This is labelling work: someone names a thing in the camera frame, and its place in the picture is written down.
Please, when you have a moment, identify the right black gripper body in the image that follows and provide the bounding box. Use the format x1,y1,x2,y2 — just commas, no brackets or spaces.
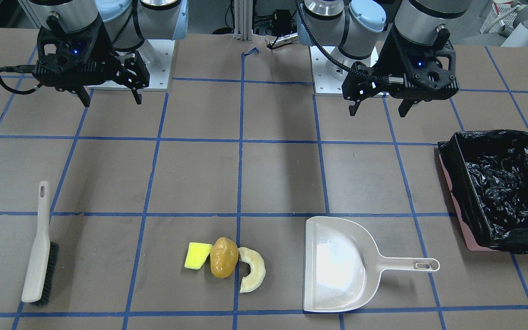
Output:
34,25,149,90

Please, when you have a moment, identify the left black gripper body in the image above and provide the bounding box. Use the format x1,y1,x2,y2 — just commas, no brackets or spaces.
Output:
343,27,458,100

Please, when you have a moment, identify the beige plastic dustpan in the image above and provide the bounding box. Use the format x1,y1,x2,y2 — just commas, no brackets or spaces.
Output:
302,216,440,313

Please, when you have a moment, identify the beige hand brush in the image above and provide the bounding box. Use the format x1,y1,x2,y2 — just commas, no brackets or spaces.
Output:
21,181,60,306

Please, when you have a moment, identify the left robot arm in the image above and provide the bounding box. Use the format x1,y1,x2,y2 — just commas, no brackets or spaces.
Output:
296,0,471,117

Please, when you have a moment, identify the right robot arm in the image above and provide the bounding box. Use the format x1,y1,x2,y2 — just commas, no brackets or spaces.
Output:
22,0,188,106

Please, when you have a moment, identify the pink bin with black bag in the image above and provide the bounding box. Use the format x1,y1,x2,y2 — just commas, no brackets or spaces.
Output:
438,130,528,254

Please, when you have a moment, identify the yellow sponge piece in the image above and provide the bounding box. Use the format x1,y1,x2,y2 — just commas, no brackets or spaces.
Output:
184,242,213,271

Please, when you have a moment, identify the brown potato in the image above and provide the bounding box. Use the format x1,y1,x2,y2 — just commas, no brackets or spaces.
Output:
209,237,239,279

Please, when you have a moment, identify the pale curved peel piece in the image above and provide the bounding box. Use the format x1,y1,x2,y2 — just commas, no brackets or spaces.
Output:
238,247,266,294

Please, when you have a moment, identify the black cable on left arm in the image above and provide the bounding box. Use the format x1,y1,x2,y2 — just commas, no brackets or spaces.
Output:
294,0,404,85

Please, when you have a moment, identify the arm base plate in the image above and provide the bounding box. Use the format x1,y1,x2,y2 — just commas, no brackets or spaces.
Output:
88,39,175,92
309,45,388,97

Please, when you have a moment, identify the aluminium frame post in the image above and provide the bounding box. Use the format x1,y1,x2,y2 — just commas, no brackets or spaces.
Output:
233,0,253,43

